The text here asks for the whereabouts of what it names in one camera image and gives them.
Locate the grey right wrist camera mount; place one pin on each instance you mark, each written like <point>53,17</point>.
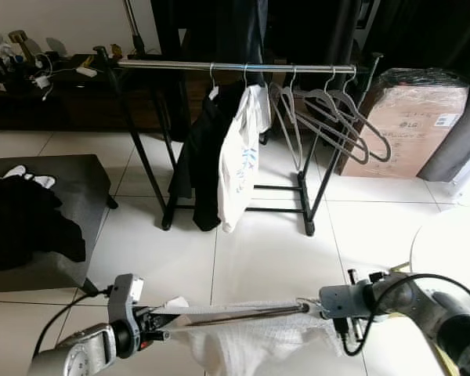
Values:
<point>345,301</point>

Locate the black clothes rack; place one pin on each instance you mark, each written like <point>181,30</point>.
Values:
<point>180,65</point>

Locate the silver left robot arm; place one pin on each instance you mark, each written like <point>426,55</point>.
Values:
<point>70,356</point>

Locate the dark grey curtain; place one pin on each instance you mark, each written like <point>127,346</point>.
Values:
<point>458,149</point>

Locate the white plastic hanger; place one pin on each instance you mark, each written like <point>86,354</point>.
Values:
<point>235,309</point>

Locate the black hanging garment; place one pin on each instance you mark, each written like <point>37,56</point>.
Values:
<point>204,172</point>

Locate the white cloth piece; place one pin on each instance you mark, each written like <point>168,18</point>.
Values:
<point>14,171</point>
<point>43,181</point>

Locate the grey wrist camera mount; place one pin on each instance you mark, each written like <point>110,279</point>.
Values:
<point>121,301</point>
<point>345,301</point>

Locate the grey clothes hanger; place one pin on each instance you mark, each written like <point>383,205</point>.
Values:
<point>286,125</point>
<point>341,95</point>
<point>317,94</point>

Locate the silver metal pole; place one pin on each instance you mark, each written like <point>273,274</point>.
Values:
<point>134,27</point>

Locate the round white marble table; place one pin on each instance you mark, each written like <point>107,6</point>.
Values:
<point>454,243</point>

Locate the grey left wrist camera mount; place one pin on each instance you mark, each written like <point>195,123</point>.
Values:
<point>121,301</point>

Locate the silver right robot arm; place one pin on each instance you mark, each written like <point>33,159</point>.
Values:
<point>439,321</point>

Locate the LG cardboard box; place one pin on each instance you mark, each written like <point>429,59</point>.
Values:
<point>407,133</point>

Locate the dark wood sideboard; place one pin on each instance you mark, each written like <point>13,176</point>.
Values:
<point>63,110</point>

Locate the dark grey ottoman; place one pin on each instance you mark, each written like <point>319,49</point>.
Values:
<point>86,180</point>

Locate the white charger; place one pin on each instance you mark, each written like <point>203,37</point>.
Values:
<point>41,80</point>

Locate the white printed T-shirt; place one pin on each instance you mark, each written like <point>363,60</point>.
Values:
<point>239,172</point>

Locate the white ribbed garment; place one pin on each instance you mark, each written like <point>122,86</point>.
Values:
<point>251,348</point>

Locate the white power adapter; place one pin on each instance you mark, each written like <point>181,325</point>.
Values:
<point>87,71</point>

